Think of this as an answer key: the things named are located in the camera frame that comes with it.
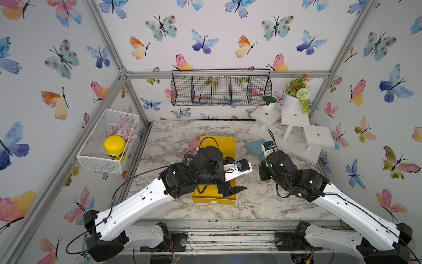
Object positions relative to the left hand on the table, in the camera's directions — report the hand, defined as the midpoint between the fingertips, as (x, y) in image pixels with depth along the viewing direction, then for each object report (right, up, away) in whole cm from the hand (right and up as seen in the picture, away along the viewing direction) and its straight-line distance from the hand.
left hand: (242, 174), depth 59 cm
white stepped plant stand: (+36, +17, +43) cm, 59 cm away
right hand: (+11, +3, +11) cm, 16 cm away
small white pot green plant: (+23, +35, +44) cm, 61 cm away
